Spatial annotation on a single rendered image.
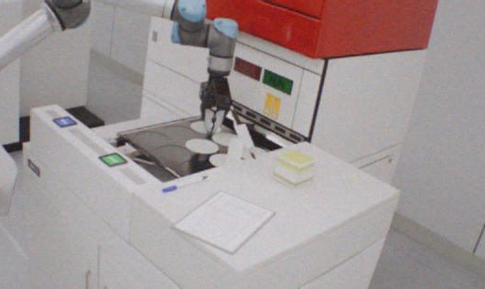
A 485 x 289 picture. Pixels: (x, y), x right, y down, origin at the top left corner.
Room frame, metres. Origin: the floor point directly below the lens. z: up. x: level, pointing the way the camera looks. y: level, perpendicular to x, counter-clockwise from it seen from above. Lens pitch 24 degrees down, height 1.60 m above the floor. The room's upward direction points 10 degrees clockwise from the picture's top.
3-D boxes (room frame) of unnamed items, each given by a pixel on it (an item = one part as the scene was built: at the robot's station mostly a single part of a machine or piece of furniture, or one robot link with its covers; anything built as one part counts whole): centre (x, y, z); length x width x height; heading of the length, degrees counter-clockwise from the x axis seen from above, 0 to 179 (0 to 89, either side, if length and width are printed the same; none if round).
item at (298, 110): (1.82, 0.12, 1.02); 0.82 x 0.03 x 0.40; 49
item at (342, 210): (1.20, -0.11, 0.89); 0.62 x 0.35 x 0.14; 139
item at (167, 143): (1.53, 0.12, 0.90); 0.34 x 0.34 x 0.01; 49
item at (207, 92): (1.64, 0.11, 1.05); 0.09 x 0.08 x 0.12; 22
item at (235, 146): (1.29, 0.00, 1.03); 0.06 x 0.04 x 0.13; 139
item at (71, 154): (1.30, 0.40, 0.89); 0.55 x 0.09 x 0.14; 49
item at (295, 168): (1.27, -0.14, 1.00); 0.07 x 0.07 x 0.07; 51
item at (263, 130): (1.70, -0.01, 0.89); 0.44 x 0.02 x 0.10; 49
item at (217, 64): (1.63, 0.11, 1.13); 0.08 x 0.08 x 0.05
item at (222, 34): (1.64, 0.11, 1.21); 0.09 x 0.08 x 0.11; 95
